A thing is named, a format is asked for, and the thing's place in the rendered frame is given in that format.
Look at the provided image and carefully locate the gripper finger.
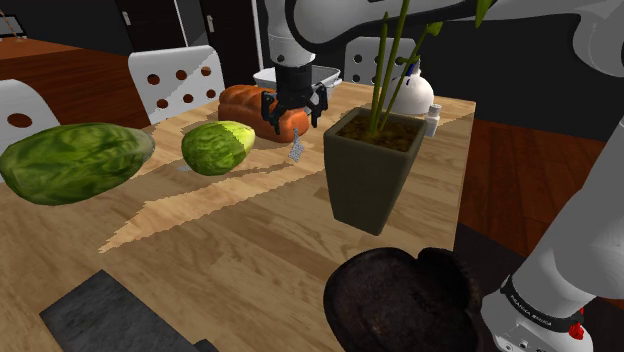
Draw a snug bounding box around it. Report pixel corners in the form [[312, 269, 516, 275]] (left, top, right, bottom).
[[305, 83, 329, 129], [261, 90, 285, 136]]

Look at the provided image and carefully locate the brown bread loaf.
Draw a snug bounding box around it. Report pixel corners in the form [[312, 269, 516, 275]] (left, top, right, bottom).
[[217, 84, 311, 144]]

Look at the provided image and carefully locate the small grey patterned utensil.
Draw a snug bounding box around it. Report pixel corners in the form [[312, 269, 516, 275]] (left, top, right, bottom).
[[287, 128, 306, 164]]

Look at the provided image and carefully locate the white chair with round holes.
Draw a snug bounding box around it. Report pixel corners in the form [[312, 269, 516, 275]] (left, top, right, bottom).
[[127, 44, 227, 126], [342, 36, 418, 87], [0, 78, 63, 144]]

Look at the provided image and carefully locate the small green lettuce head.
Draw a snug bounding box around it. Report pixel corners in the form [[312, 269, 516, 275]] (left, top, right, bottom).
[[181, 120, 257, 177]]

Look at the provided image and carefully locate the round white bottle blue cap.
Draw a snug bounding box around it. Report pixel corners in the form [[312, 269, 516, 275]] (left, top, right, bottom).
[[383, 59, 436, 117]]

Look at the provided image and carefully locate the green plant in olive pot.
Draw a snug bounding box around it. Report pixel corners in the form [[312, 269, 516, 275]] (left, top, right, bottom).
[[322, 0, 499, 237]]

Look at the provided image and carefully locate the small white shaker bottle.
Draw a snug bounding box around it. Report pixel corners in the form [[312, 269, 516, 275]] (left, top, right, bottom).
[[424, 103, 443, 138]]

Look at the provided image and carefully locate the light wooden table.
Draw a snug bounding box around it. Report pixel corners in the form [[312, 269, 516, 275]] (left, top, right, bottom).
[[0, 80, 477, 352]]

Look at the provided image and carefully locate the large green lettuce head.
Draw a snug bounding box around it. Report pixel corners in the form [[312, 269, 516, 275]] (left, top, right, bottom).
[[0, 121, 157, 207]]

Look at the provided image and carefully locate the dark grey flat board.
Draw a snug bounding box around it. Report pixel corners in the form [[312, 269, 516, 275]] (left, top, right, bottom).
[[39, 268, 219, 352]]

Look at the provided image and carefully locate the dark door with pale handle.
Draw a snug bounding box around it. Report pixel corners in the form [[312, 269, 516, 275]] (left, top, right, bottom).
[[199, 0, 263, 90], [113, 0, 189, 53]]

